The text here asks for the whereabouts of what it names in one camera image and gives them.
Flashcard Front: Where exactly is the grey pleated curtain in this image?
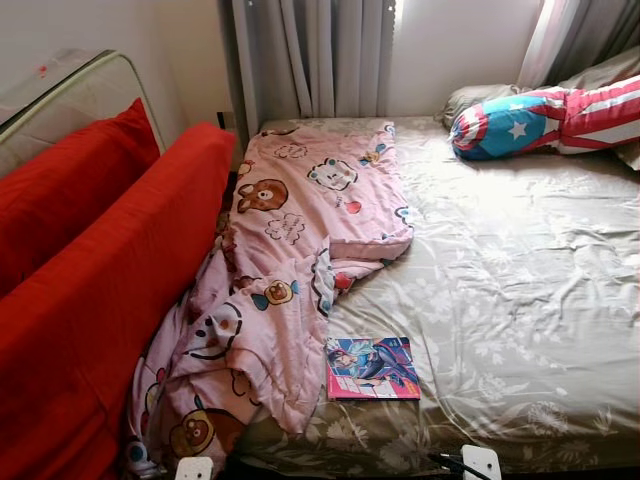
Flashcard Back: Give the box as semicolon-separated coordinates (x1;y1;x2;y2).
230;0;398;136

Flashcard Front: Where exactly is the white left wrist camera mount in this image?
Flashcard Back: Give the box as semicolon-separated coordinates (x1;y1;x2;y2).
175;457;214;480

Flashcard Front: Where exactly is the pink cartoon bear blanket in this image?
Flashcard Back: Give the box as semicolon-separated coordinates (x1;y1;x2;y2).
125;120;416;476

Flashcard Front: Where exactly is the bed with beige floral sheet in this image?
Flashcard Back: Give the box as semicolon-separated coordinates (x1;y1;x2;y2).
225;115;640;476

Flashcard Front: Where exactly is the colourful comic book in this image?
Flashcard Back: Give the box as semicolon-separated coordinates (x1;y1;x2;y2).
325;336;422;401

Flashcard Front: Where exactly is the star and stripes bolster pillow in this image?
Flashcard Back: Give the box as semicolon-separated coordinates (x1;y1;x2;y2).
450;75;640;161

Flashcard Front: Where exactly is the thin red cushion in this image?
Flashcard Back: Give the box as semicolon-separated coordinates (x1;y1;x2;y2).
0;98;161;296

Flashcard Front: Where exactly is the large beige floral pillow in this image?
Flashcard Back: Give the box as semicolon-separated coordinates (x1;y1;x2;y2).
555;45;640;171

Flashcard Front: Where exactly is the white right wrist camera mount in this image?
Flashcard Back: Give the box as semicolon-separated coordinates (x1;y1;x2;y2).
462;445;501;480

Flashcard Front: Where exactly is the large red cushion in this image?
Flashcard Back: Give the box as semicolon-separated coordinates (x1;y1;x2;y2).
0;122;238;480

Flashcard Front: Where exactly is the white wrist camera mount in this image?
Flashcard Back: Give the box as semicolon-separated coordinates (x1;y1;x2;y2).
175;457;214;480
462;445;501;480

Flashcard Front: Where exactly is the white padded headboard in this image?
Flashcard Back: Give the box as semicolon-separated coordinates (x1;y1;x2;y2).
0;48;166;181

